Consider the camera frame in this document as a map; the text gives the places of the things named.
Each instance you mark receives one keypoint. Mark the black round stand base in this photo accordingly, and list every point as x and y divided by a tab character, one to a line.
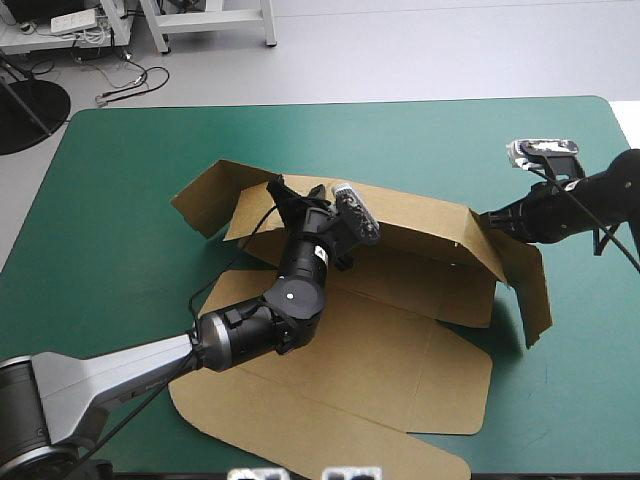
30	112

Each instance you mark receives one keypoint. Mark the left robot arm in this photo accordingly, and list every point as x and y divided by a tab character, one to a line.
125	365

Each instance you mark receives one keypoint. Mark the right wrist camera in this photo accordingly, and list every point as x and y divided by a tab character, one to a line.
542	149

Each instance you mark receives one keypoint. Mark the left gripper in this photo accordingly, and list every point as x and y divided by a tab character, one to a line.
325	225

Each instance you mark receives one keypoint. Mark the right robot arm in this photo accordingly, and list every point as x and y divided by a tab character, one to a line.
607	195

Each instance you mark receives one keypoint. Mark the brown cardboard box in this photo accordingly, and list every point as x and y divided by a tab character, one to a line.
380	350

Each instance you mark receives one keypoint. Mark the white metal rack frame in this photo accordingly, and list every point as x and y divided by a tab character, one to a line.
215	20

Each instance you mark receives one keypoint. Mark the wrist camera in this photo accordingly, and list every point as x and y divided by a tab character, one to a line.
357	212
542	149

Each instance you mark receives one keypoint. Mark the white power strip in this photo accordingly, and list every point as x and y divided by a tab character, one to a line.
74	21

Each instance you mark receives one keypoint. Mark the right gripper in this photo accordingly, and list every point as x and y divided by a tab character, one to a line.
542	217

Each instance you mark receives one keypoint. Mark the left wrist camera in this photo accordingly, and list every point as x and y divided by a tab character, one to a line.
357	212

